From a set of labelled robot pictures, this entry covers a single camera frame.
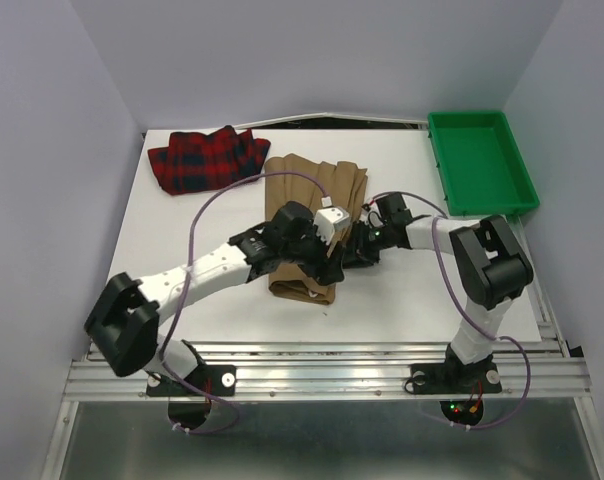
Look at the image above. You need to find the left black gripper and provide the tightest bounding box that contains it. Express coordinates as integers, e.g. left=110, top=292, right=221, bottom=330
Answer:
left=281, top=220, right=345, bottom=287

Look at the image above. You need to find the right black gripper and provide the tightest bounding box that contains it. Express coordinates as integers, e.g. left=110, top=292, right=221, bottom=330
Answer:
left=342, top=218, right=392, bottom=268

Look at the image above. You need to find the tan brown skirt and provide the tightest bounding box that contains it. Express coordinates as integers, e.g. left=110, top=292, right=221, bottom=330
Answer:
left=264, top=153, right=368, bottom=306

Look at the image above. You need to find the red plaid skirt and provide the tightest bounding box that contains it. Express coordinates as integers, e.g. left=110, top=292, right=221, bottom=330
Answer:
left=148, top=125, right=271, bottom=196

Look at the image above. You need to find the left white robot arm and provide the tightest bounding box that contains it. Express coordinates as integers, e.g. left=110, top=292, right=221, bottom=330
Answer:
left=84, top=201, right=351, bottom=394

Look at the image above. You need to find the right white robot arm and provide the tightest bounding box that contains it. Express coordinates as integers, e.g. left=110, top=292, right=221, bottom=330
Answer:
left=343, top=191, right=534, bottom=390

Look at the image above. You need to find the green plastic bin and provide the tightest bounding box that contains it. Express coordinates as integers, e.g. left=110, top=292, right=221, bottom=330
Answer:
left=428, top=110, right=540, bottom=216

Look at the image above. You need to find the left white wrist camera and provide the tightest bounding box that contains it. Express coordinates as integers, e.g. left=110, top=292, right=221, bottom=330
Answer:
left=313, top=206, right=351, bottom=246

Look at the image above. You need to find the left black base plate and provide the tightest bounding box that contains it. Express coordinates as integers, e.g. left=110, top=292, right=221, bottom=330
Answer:
left=146, top=364, right=237, bottom=398

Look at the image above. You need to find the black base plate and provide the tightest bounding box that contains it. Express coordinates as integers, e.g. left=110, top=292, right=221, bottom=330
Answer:
left=146, top=364, right=237, bottom=398
left=403, top=363, right=503, bottom=396

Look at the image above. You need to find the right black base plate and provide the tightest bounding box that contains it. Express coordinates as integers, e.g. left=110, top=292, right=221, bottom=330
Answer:
left=403, top=363, right=503, bottom=396

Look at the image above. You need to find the aluminium rail frame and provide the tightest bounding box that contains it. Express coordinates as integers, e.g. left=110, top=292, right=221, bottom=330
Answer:
left=41, top=214, right=604, bottom=480

